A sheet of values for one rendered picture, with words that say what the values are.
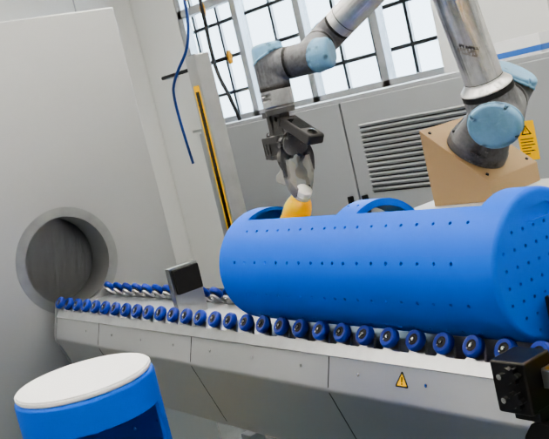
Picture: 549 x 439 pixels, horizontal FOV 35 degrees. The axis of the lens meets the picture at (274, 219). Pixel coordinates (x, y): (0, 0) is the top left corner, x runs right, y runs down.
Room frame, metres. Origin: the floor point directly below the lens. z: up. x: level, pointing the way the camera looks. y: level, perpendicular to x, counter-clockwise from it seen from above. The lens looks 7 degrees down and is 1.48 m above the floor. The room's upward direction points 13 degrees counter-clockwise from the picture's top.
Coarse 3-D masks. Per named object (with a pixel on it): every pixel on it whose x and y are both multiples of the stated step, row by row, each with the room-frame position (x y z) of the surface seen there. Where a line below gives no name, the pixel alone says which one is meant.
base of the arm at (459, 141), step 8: (464, 120) 2.10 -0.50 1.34; (456, 128) 2.15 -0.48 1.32; (464, 128) 2.09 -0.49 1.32; (448, 136) 2.15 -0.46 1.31; (456, 136) 2.10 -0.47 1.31; (464, 136) 2.08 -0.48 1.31; (448, 144) 2.13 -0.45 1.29; (456, 144) 2.10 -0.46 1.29; (464, 144) 2.08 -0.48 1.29; (472, 144) 2.07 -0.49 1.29; (456, 152) 2.10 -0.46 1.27; (464, 152) 2.08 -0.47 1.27; (472, 152) 2.07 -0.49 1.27; (480, 152) 2.08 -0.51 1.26; (488, 152) 2.06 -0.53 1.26; (496, 152) 2.07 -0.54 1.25; (504, 152) 2.08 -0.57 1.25; (472, 160) 2.07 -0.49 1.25; (480, 160) 2.07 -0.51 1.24; (488, 160) 2.07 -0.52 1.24; (496, 160) 2.07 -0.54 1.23; (504, 160) 2.09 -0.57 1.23
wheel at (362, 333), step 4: (360, 328) 1.84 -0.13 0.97; (364, 328) 1.83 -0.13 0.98; (368, 328) 1.82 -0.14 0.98; (372, 328) 1.82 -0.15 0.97; (356, 332) 1.84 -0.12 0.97; (360, 332) 1.84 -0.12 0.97; (364, 332) 1.83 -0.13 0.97; (368, 332) 1.82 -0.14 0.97; (372, 332) 1.82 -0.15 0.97; (356, 336) 1.84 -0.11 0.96; (360, 336) 1.83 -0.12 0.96; (364, 336) 1.82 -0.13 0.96; (368, 336) 1.81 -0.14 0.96; (372, 336) 1.81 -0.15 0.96; (356, 340) 1.83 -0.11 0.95; (360, 340) 1.82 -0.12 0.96; (364, 340) 1.81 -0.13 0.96; (368, 340) 1.81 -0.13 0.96; (372, 340) 1.82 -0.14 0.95; (364, 344) 1.82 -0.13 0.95; (368, 344) 1.82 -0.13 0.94
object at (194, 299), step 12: (180, 264) 2.62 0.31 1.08; (192, 264) 2.61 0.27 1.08; (168, 276) 2.59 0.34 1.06; (180, 276) 2.58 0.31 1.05; (192, 276) 2.60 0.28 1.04; (180, 288) 2.57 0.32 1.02; (192, 288) 2.60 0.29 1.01; (180, 300) 2.59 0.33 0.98; (192, 300) 2.61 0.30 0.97; (204, 300) 2.63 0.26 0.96; (180, 312) 2.58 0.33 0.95
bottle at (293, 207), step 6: (288, 198) 2.10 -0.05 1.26; (294, 198) 2.08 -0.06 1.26; (288, 204) 2.09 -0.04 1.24; (294, 204) 2.08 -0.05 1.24; (300, 204) 2.07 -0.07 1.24; (306, 204) 2.08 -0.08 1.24; (282, 210) 2.11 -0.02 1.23; (288, 210) 2.08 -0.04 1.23; (294, 210) 2.08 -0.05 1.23; (300, 210) 2.07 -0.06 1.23; (306, 210) 2.08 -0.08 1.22; (282, 216) 2.11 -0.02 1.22; (288, 216) 2.09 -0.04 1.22; (294, 216) 2.08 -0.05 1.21; (300, 216) 2.08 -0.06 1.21; (306, 216) 2.09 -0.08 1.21
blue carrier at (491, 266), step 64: (512, 192) 1.55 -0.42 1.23; (256, 256) 2.05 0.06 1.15; (320, 256) 1.86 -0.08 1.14; (384, 256) 1.69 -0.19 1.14; (448, 256) 1.56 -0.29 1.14; (512, 256) 1.50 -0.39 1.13; (320, 320) 1.96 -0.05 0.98; (384, 320) 1.76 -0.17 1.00; (448, 320) 1.60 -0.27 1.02; (512, 320) 1.48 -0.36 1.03
